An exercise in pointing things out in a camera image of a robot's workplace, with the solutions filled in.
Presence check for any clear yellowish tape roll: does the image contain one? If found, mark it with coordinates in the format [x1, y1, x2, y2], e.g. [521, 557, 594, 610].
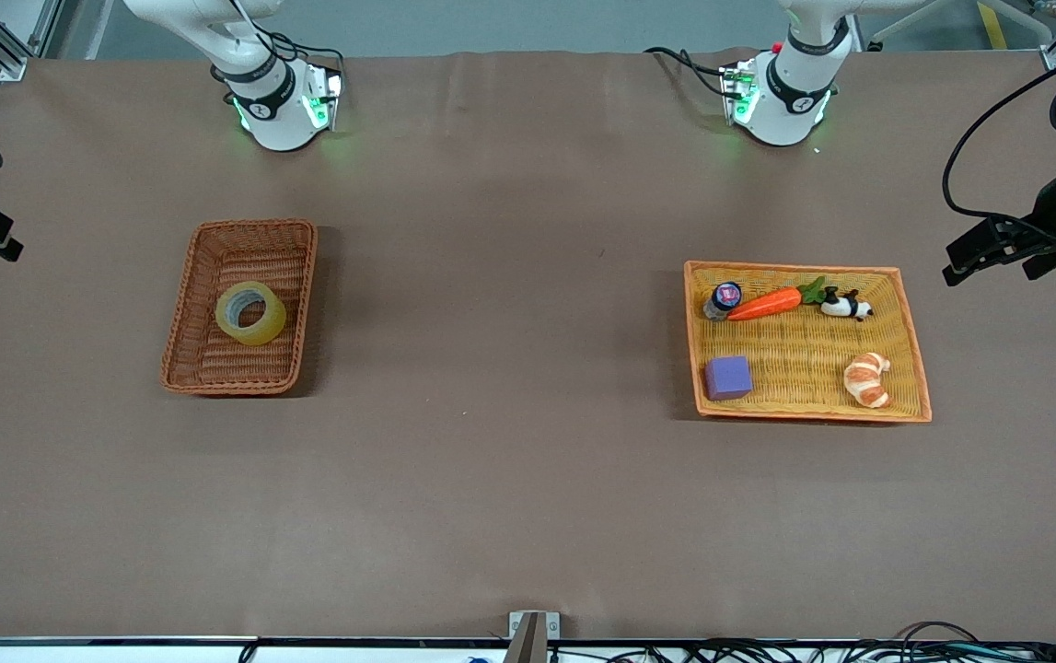
[215, 280, 288, 347]

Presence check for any orange wicker basket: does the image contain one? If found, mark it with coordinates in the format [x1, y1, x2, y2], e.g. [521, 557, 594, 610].
[683, 261, 933, 424]

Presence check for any brown wicker basket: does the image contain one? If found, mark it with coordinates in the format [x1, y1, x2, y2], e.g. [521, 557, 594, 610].
[160, 218, 319, 397]

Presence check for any black white panda toy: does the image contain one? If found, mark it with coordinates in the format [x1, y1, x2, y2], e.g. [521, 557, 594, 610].
[820, 286, 874, 321]

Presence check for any toy croissant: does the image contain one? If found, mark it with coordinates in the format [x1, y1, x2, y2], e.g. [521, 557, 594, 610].
[843, 352, 892, 409]

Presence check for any orange toy carrot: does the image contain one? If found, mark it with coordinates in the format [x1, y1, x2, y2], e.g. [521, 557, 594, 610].
[726, 276, 828, 322]

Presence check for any small dark-capped bottle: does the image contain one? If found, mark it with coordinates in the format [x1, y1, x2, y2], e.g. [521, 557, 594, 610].
[702, 282, 743, 321]

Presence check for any purple cube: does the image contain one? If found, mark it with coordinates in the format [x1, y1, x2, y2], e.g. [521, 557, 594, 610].
[705, 355, 754, 402]

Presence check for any brown table cover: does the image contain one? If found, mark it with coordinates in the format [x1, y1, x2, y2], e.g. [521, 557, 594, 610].
[0, 48, 1056, 643]

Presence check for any long black left arm cable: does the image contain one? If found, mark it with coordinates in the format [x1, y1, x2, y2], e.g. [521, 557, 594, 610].
[941, 44, 1056, 227]

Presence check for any aluminium frame profile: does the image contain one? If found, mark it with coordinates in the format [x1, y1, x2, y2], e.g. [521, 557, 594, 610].
[0, 0, 64, 82]

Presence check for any black left base cable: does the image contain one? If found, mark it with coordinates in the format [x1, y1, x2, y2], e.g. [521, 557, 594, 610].
[644, 46, 733, 99]

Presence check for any black base cable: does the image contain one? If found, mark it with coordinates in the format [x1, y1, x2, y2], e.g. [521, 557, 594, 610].
[256, 30, 346, 79]
[644, 46, 733, 99]

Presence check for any black right base cable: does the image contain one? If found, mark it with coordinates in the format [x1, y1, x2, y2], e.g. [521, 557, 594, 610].
[256, 30, 346, 79]

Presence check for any black cable bundle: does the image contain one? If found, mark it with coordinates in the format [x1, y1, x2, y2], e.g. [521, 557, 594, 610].
[546, 622, 1056, 663]

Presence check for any metal bracket with brown strip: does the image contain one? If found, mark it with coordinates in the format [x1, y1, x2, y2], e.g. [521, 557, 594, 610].
[502, 611, 562, 663]

